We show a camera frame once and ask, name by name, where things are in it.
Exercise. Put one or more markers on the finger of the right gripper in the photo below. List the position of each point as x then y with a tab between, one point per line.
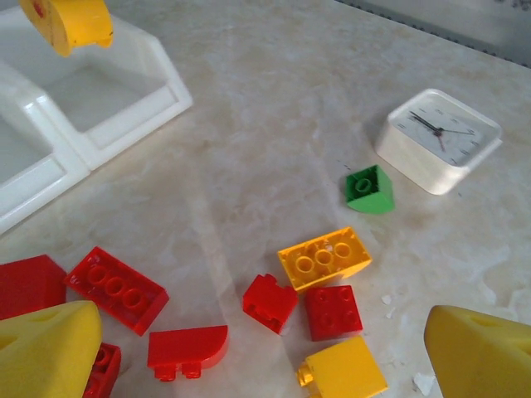
70	20

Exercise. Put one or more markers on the red two-by-two lego brick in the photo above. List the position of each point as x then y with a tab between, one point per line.
334	313

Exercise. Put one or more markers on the yellow two-by-four lego brick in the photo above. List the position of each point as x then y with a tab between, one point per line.
323	259

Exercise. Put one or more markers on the red rounded lego brick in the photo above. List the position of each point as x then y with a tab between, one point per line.
186	346

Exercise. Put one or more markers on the large red sloped lego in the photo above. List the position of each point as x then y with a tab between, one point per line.
29	284

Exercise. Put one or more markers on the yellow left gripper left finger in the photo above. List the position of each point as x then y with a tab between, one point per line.
41	356

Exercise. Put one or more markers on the red two-by-four lego brick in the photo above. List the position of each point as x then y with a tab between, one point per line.
105	369
116	288

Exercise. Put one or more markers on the small red lego brick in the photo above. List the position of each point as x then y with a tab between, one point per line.
269	304

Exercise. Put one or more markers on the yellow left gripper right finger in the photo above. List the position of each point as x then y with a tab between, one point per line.
485	360

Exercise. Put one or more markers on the green sloped lego brick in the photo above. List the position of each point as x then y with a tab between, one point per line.
371	199

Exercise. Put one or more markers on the yellow sloped lego brick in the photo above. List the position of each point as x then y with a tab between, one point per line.
348	371

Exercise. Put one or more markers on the white square analog clock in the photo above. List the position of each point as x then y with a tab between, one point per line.
435	141

